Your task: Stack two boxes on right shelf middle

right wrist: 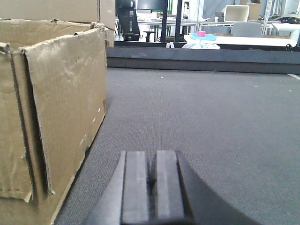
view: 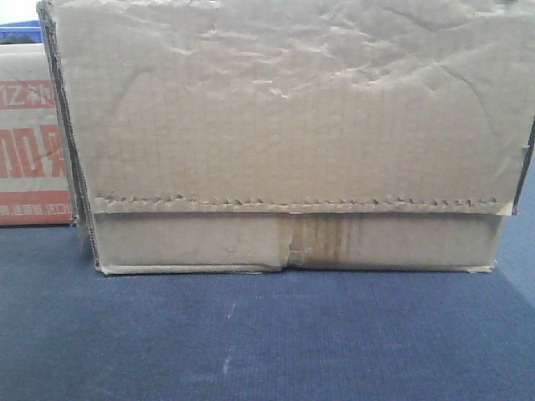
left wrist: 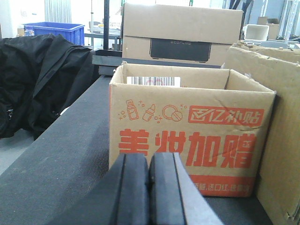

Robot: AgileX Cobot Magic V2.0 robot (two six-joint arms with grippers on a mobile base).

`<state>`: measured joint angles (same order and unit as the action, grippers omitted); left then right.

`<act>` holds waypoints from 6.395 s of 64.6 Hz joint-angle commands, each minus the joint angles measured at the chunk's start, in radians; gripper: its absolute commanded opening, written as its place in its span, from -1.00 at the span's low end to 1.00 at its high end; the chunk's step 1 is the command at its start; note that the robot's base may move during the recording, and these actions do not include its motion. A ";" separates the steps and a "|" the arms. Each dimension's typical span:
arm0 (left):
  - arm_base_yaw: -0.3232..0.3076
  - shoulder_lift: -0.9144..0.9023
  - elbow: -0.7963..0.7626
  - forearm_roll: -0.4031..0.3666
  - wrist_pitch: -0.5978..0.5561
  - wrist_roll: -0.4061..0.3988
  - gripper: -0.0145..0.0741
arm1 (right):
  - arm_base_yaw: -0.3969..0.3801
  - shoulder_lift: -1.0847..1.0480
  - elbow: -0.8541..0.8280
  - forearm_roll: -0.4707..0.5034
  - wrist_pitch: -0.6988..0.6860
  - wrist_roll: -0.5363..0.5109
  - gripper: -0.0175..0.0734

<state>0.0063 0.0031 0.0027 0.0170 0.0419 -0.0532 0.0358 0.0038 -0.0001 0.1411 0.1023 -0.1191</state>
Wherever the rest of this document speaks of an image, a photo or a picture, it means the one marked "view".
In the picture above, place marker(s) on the large plain brown cardboard box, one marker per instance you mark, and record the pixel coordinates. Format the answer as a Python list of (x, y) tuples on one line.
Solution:
[(251, 136)]

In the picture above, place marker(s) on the cardboard box with red print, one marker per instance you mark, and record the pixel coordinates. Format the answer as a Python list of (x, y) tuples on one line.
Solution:
[(34, 187)]

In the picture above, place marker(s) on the blue plastic bin far left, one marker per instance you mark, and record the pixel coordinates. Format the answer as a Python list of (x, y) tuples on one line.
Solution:
[(21, 32)]

